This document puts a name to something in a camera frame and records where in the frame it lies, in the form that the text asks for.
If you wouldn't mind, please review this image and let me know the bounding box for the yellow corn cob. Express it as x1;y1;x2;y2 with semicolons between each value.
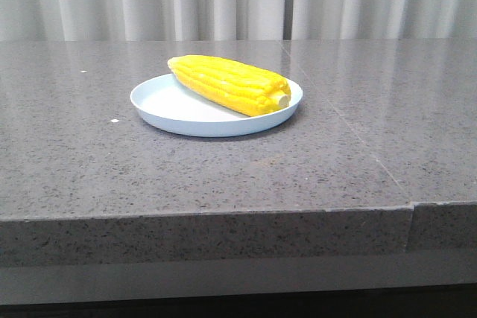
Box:
168;54;291;117

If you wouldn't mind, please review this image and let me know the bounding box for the light blue round plate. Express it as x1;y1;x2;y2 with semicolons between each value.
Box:
130;74;303;138

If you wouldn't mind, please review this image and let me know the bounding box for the white curtain left panel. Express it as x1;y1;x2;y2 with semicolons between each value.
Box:
1;0;290;41

